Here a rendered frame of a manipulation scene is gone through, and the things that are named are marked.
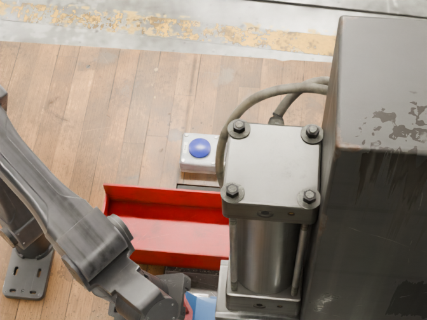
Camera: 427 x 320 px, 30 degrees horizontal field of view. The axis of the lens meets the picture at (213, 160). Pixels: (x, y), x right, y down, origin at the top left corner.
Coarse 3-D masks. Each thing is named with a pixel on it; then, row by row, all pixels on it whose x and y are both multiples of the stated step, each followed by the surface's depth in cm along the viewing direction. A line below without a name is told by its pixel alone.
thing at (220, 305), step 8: (224, 264) 105; (224, 272) 104; (224, 280) 104; (224, 288) 103; (224, 296) 103; (216, 304) 102; (224, 304) 102; (216, 312) 101; (224, 312) 101; (232, 312) 101; (240, 312) 101; (248, 312) 101; (256, 312) 101
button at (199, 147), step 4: (192, 140) 144; (196, 140) 144; (200, 140) 144; (204, 140) 144; (192, 144) 143; (196, 144) 143; (200, 144) 143; (204, 144) 143; (208, 144) 143; (192, 148) 143; (196, 148) 143; (200, 148) 143; (204, 148) 143; (208, 148) 143; (192, 152) 142; (196, 152) 142; (200, 152) 142; (204, 152) 142; (208, 152) 143; (196, 156) 142; (200, 156) 142; (204, 156) 142
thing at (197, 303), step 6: (186, 294) 119; (192, 294) 120; (192, 300) 120; (198, 300) 121; (204, 300) 121; (210, 300) 121; (216, 300) 121; (192, 306) 120; (198, 306) 121; (204, 306) 121; (210, 306) 121; (198, 312) 120; (204, 312) 120; (210, 312) 120; (198, 318) 120; (204, 318) 120; (210, 318) 120
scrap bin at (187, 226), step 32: (128, 192) 138; (160, 192) 137; (192, 192) 136; (128, 224) 139; (160, 224) 139; (192, 224) 139; (224, 224) 138; (160, 256) 132; (192, 256) 130; (224, 256) 129
